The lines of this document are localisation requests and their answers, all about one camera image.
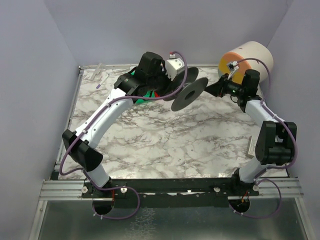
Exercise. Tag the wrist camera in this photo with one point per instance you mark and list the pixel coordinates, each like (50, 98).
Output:
(173, 67)
(233, 66)

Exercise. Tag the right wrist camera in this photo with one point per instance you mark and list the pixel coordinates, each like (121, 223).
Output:
(233, 66)

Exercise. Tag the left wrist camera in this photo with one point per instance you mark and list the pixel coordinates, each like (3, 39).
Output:
(173, 67)

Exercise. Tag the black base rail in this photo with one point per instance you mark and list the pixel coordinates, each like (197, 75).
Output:
(169, 192)

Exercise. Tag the black spool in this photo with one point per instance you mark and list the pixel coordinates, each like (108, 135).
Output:
(190, 91)

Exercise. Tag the large cylinder drum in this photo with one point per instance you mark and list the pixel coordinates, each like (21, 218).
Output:
(250, 49)

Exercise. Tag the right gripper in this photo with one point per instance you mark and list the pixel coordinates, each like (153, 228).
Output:
(222, 86)

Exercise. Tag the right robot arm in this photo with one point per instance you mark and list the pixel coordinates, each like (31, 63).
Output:
(276, 146)

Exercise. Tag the green plastic bin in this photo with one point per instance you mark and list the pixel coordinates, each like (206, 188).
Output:
(145, 99)

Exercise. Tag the small white box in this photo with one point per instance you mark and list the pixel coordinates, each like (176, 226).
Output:
(250, 151)

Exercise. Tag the purple capped marker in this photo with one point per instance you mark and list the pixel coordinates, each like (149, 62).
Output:
(102, 81)

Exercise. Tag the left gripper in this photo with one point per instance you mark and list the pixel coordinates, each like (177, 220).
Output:
(164, 81)

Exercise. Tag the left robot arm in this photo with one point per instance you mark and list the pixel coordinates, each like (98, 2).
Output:
(81, 143)

